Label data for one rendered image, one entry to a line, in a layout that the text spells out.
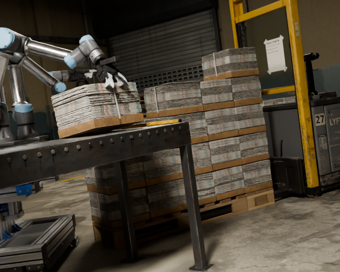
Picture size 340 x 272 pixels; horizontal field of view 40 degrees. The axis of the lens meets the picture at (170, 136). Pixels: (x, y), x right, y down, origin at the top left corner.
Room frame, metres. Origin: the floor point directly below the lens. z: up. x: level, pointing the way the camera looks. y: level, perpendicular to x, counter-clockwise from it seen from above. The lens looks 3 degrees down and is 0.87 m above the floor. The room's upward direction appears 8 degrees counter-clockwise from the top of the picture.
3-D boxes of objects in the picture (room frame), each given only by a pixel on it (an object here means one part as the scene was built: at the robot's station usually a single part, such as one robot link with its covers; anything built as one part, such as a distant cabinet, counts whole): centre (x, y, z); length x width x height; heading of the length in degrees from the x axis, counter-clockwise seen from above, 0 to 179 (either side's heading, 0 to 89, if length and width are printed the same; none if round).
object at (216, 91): (3.78, -0.31, 0.95); 0.38 x 0.29 x 0.23; 29
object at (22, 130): (3.21, 0.96, 0.87); 0.15 x 0.15 x 0.10
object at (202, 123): (3.56, 0.06, 0.42); 1.17 x 0.39 x 0.83; 121
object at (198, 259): (2.54, -0.07, 0.34); 0.06 x 0.06 x 0.68; 53
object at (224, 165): (3.56, 0.06, 0.40); 1.16 x 0.38 x 0.51; 121
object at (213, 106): (3.78, -0.31, 0.86); 0.38 x 0.29 x 0.04; 29
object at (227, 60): (3.93, -0.57, 0.65); 0.39 x 0.30 x 1.29; 31
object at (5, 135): (2.72, 0.97, 0.87); 0.15 x 0.15 x 0.10
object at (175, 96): (3.63, -0.06, 0.95); 0.38 x 0.29 x 0.23; 32
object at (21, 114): (3.22, 0.96, 0.98); 0.13 x 0.12 x 0.14; 24
